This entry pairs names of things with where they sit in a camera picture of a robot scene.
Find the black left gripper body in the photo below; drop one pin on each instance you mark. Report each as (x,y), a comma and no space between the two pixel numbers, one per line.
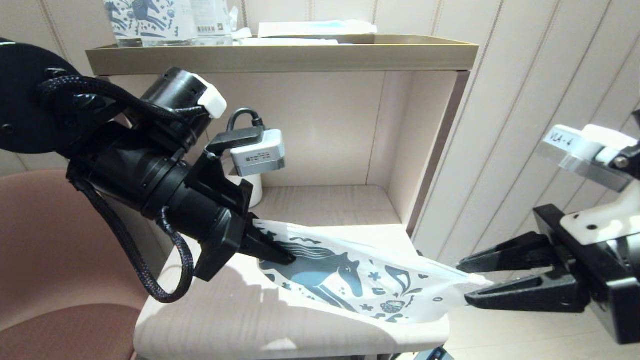
(220,215)

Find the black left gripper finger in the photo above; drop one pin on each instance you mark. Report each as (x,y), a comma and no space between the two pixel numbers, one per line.
(265,245)

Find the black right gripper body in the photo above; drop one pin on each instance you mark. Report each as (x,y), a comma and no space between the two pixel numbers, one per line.
(610,280)

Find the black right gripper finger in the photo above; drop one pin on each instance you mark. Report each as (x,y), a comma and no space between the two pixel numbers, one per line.
(540,252)
(565,295)

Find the white horse-print zip pouch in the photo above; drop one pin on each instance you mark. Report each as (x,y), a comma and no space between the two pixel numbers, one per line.
(400,280)

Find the white ribbed mug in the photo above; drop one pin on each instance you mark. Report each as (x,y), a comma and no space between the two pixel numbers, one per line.
(252,192)

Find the light wood shelf desk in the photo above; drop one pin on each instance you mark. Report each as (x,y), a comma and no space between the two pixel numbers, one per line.
(225,320)

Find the brown chair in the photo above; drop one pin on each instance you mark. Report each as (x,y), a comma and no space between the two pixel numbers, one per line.
(40,250)

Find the small knotted white packet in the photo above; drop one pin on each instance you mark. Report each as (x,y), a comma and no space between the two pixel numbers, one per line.
(239,32)

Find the barcode label water bottle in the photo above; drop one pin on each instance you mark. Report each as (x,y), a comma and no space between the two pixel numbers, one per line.
(210,20)

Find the horse-print packages on shelf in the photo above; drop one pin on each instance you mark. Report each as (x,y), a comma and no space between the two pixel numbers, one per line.
(162,20)

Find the blue white toothbrush packet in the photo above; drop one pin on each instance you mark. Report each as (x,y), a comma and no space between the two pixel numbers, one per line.
(310,28)

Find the horse label water bottle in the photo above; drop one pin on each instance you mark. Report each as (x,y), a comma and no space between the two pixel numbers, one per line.
(120,20)

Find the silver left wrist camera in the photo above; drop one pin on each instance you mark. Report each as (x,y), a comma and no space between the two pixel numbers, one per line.
(257,155)

